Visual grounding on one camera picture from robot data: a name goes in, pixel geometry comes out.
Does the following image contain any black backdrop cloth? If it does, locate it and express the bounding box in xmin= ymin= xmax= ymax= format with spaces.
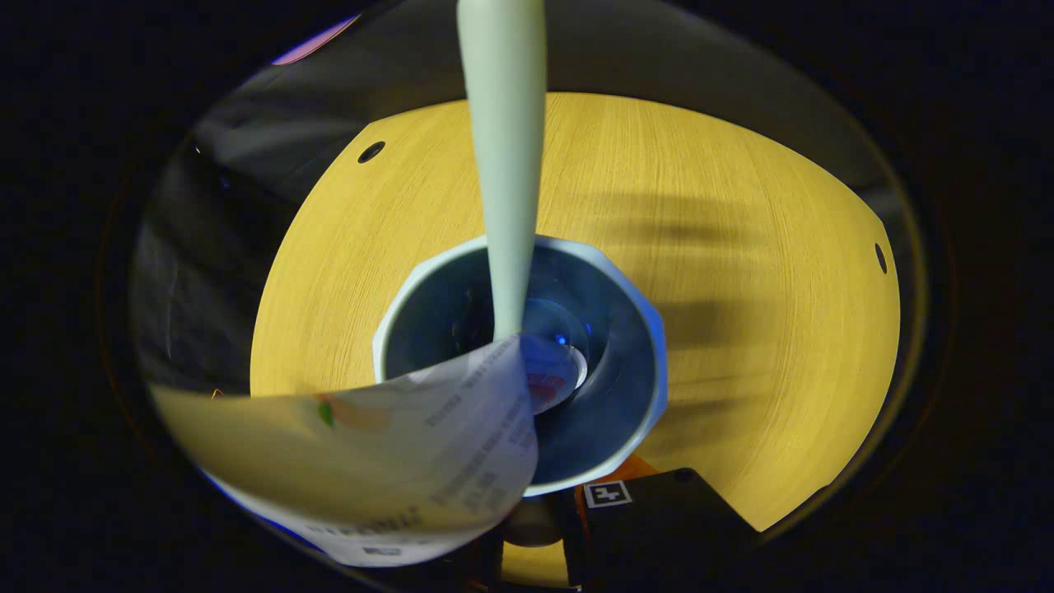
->
xmin=132 ymin=0 xmax=907 ymax=396

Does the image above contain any white toothpaste tube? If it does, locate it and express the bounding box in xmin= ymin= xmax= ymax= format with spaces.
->
xmin=152 ymin=334 xmax=590 ymax=567

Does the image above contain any wooden desktop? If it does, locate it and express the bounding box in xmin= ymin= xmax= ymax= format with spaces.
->
xmin=250 ymin=92 xmax=902 ymax=587

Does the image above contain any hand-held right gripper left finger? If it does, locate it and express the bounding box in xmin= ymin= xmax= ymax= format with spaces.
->
xmin=449 ymin=527 xmax=505 ymax=591

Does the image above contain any blue-grey cup with wooden handle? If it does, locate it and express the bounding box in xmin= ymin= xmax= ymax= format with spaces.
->
xmin=372 ymin=234 xmax=668 ymax=549

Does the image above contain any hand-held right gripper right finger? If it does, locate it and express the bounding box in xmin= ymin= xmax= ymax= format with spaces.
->
xmin=567 ymin=453 xmax=763 ymax=588

